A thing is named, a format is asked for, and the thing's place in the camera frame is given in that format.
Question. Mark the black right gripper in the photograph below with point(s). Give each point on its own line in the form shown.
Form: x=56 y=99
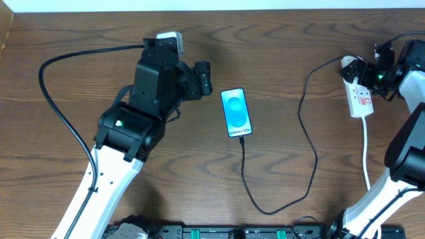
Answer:
x=359 y=71

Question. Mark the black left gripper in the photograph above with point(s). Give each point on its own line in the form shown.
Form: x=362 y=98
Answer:
x=194 y=83

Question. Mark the blue Galaxy smartphone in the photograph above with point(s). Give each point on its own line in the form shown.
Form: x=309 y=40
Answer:
x=236 y=112

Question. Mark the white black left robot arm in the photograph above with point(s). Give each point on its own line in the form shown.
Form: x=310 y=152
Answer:
x=130 y=129

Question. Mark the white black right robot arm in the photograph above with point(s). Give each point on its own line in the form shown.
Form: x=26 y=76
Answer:
x=403 y=176

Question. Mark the white power strip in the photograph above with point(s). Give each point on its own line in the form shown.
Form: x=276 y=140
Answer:
x=358 y=103

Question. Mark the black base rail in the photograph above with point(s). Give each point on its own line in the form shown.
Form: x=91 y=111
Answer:
x=139 y=227

